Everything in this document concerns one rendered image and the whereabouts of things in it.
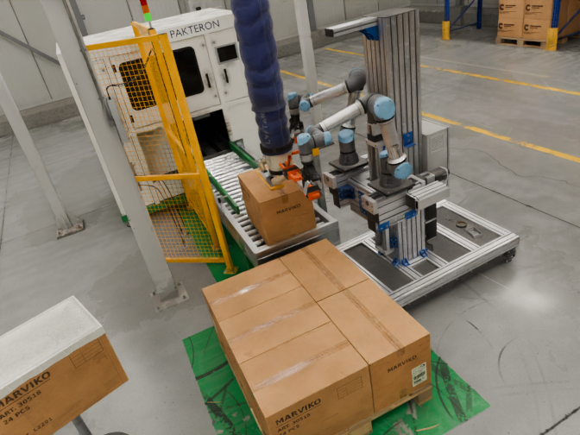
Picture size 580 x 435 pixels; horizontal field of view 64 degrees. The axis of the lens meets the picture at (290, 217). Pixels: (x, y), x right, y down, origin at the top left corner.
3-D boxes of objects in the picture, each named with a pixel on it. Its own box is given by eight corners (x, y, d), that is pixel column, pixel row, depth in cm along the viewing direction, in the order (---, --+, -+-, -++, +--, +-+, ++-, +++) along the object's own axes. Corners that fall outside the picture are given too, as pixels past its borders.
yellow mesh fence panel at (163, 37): (152, 273, 449) (63, 49, 344) (156, 267, 457) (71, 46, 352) (235, 274, 425) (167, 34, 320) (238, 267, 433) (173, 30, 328)
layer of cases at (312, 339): (215, 330, 344) (201, 288, 324) (332, 279, 372) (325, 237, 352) (279, 466, 246) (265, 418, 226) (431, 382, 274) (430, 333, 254)
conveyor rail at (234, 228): (187, 174, 539) (183, 160, 530) (192, 173, 541) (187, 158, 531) (259, 274, 351) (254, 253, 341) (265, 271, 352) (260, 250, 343)
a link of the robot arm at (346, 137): (339, 153, 336) (337, 135, 329) (339, 146, 347) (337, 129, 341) (356, 151, 334) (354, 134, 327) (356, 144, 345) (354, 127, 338)
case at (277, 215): (247, 216, 401) (236, 174, 381) (290, 201, 410) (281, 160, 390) (269, 249, 351) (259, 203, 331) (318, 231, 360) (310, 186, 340)
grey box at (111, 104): (119, 136, 348) (104, 97, 333) (126, 134, 350) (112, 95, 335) (122, 143, 332) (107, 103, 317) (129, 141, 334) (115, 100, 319)
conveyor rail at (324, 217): (239, 157, 558) (236, 142, 549) (242, 156, 559) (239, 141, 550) (333, 242, 369) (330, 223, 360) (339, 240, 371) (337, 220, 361)
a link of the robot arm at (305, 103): (368, 89, 311) (302, 116, 326) (368, 85, 320) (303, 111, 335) (362, 72, 306) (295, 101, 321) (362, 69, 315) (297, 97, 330)
